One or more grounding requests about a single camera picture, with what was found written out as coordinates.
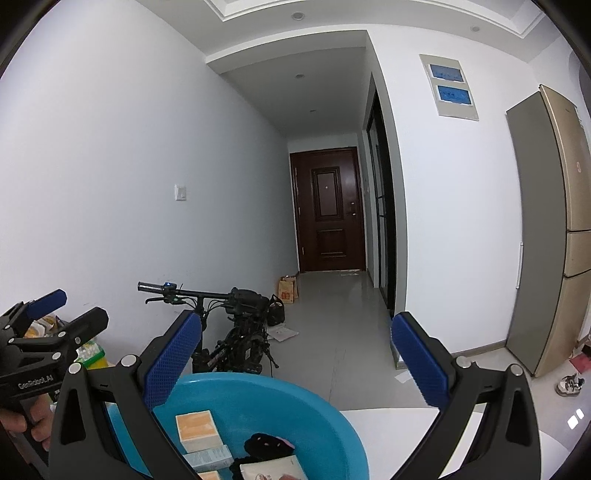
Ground snack bags pile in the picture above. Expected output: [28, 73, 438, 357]
[24, 314, 64, 339]

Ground black fuzzy scrunchie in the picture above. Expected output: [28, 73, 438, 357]
[229, 433, 296, 480]

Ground gold grey refrigerator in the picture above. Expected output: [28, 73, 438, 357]
[506, 85, 590, 377]

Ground white wall switch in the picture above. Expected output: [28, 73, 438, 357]
[174, 185, 186, 201]

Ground black bicycle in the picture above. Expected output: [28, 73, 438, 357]
[137, 282, 286, 375]

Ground orange top beige box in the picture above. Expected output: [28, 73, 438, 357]
[175, 410, 222, 453]

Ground grey wall electrical panel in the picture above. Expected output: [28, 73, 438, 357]
[420, 54, 479, 121]

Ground white tissue pack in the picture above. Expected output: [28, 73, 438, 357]
[239, 455, 308, 480]

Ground dark brown entry door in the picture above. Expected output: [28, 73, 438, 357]
[290, 147, 366, 272]

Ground beige cosmetic box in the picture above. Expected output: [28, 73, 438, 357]
[199, 471, 221, 480]

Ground person left hand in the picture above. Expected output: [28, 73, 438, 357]
[0, 394, 54, 452]

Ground tall pale green box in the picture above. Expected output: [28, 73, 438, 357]
[183, 445, 235, 473]

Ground blue plastic basin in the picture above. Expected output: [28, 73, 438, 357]
[105, 371, 371, 480]

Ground white sneaker on floor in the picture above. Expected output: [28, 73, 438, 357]
[555, 374, 585, 397]

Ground yellow green container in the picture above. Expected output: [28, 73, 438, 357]
[76, 341, 109, 370]

